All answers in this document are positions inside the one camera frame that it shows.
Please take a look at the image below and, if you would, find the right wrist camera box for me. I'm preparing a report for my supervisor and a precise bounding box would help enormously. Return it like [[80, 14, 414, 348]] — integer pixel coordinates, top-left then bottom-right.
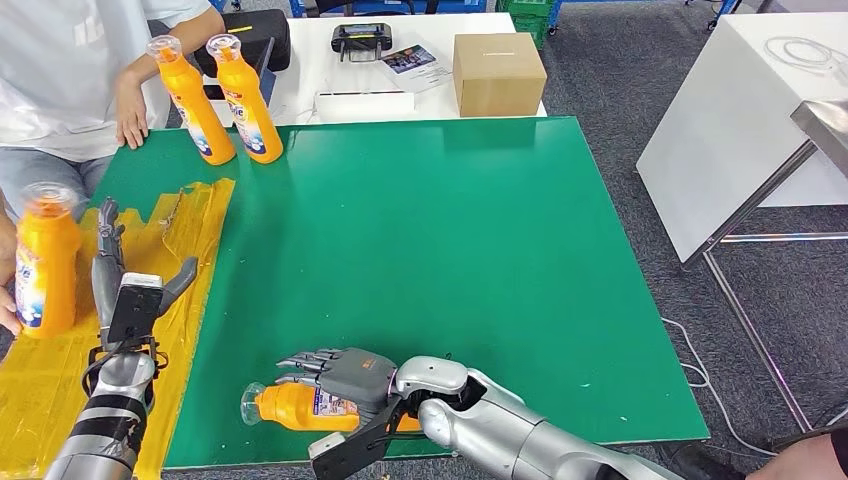
[[307, 396, 407, 480]]

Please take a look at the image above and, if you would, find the brown cardboard box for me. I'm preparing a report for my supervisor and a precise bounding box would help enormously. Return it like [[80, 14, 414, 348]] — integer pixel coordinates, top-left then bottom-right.
[[453, 32, 549, 119]]

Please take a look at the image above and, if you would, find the white desk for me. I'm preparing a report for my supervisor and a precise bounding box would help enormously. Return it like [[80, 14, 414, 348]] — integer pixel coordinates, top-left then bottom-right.
[[198, 11, 549, 131]]

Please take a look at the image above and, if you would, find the dark blue tablet folio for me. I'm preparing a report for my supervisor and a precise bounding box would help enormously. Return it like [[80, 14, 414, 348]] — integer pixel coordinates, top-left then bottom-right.
[[256, 36, 278, 107]]

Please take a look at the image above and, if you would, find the orange detergent bottle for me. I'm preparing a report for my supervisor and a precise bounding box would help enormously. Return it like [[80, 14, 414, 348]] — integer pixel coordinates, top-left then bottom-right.
[[239, 382, 425, 434], [205, 33, 285, 166], [145, 34, 238, 167], [14, 182, 83, 340]]

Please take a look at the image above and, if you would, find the yellow taped cardboard sheet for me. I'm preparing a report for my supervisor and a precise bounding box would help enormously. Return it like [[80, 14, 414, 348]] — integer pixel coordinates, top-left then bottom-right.
[[0, 177, 236, 480]]

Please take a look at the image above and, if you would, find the coiled clear cable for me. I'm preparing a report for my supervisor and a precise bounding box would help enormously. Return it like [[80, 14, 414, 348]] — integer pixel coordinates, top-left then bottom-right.
[[763, 35, 848, 77]]

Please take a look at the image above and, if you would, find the person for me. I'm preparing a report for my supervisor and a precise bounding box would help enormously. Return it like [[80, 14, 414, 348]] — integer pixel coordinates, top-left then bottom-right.
[[0, 0, 227, 339], [659, 425, 848, 480]]

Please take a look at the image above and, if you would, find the black remote controller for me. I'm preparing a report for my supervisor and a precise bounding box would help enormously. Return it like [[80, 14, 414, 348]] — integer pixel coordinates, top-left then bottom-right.
[[330, 23, 393, 64]]

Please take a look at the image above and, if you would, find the black office chair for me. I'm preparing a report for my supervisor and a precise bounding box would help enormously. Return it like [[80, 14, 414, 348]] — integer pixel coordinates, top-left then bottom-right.
[[312, 0, 419, 17]]

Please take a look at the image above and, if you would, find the printed booklet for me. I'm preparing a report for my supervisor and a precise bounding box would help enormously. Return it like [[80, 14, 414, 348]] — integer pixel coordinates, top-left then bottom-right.
[[380, 44, 454, 95]]

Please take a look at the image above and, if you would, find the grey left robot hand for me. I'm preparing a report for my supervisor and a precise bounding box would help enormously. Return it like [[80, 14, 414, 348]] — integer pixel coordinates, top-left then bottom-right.
[[91, 197, 200, 336]]

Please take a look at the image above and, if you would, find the blue trolley leg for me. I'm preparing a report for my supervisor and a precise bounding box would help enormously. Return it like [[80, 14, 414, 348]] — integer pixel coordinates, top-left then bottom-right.
[[706, 0, 739, 31]]

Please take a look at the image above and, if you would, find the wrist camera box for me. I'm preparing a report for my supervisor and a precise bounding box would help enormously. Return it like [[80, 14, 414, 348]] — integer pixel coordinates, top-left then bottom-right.
[[107, 272, 165, 346], [307, 396, 407, 480]]

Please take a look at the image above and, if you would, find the white square table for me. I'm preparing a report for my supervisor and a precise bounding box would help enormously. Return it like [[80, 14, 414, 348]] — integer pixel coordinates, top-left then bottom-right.
[[635, 11, 848, 264]]

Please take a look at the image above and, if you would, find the black carry case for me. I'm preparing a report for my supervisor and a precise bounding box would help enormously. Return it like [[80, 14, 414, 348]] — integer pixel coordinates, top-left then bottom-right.
[[195, 9, 292, 79]]

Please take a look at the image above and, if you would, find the green plastic crate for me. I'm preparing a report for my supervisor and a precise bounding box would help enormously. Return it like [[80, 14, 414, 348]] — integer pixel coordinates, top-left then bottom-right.
[[496, 0, 557, 50]]

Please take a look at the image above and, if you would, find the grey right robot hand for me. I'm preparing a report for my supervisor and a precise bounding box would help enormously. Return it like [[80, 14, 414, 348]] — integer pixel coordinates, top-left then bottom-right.
[[276, 347, 400, 427]]

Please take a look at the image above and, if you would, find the white floor cable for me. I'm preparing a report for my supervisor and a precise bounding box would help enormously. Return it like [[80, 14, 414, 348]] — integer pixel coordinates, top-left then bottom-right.
[[659, 317, 780, 457]]

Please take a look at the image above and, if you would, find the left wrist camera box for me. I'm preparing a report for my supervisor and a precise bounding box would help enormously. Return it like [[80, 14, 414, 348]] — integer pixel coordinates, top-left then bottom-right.
[[107, 272, 165, 346]]

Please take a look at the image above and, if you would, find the white flat box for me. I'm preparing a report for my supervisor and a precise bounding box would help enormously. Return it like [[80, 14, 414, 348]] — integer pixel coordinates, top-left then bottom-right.
[[313, 91, 417, 126]]

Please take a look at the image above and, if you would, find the stainless steel table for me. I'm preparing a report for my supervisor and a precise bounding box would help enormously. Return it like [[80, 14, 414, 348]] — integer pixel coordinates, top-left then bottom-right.
[[682, 99, 848, 434]]

